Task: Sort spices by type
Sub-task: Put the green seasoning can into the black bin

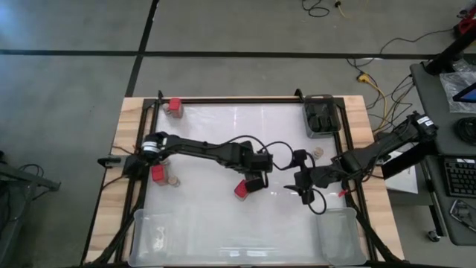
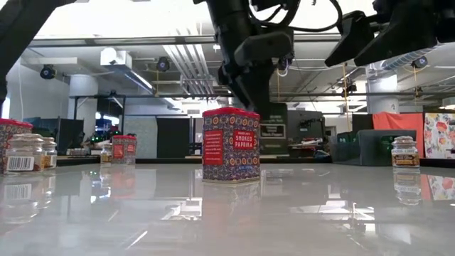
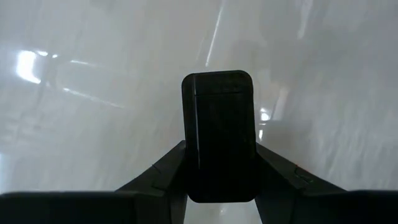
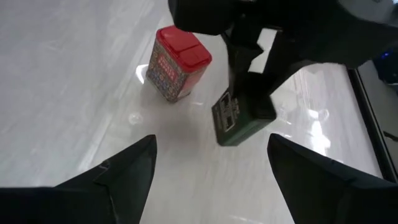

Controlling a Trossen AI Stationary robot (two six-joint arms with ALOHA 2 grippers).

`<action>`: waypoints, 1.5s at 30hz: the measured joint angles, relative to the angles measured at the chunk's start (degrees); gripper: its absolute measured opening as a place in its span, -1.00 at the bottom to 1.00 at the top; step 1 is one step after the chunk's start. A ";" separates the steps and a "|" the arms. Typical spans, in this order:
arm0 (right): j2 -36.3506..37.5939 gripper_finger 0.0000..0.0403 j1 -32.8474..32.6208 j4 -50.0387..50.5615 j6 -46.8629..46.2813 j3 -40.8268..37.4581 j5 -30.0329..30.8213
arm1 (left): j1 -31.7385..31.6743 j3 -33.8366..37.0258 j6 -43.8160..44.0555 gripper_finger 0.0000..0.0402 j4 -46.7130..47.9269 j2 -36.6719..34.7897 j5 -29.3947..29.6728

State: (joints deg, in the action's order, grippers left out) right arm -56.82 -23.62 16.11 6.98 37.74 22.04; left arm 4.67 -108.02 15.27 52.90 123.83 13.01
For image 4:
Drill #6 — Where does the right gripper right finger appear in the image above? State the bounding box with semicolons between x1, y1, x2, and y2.
267;133;398;224

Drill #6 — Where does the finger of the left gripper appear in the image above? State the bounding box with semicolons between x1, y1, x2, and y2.
222;30;265;96
264;30;315;94

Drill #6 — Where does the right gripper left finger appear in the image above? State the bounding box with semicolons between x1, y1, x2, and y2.
0;134;158;224

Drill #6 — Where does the red smoked paprika tin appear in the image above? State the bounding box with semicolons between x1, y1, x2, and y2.
145;25;213;103

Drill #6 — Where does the green spice tin black lid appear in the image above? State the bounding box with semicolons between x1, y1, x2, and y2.
211;87;277;147

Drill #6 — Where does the black table frame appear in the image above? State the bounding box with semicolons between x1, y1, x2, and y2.
346;67;398;184

